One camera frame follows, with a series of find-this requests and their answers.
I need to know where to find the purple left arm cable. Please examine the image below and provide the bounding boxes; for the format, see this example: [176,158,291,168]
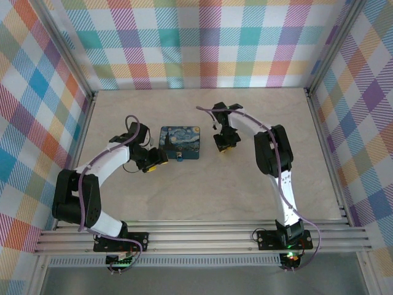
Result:
[77,114,144,276]

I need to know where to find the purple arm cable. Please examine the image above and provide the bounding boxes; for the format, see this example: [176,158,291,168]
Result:
[195,105,322,273]
[77,114,144,276]

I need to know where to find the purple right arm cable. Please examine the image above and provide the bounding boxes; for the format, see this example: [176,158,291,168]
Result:
[195,105,322,273]

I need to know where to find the starry night print tin box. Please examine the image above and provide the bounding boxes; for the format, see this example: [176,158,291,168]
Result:
[158,125,201,160]

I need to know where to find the aluminium side rail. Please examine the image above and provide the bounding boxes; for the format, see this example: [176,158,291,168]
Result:
[303,87,354,227]
[52,90,99,231]

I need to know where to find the grey slotted cable duct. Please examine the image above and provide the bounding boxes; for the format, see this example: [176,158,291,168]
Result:
[48,256,282,268]

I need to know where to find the aluminium frame post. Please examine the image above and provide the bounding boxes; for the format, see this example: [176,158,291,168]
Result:
[303,0,369,96]
[30,0,99,102]

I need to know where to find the small electronics board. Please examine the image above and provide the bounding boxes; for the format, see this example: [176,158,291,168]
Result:
[105,254,133,267]
[281,251,301,269]

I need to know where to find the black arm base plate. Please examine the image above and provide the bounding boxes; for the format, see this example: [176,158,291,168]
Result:
[93,232,150,253]
[256,229,314,251]

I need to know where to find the plaid cloth panel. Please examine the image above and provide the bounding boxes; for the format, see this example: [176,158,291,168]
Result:
[311,0,393,295]
[52,0,348,92]
[0,0,90,295]

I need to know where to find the aluminium front rail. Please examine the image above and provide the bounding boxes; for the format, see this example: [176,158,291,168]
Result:
[33,219,373,255]

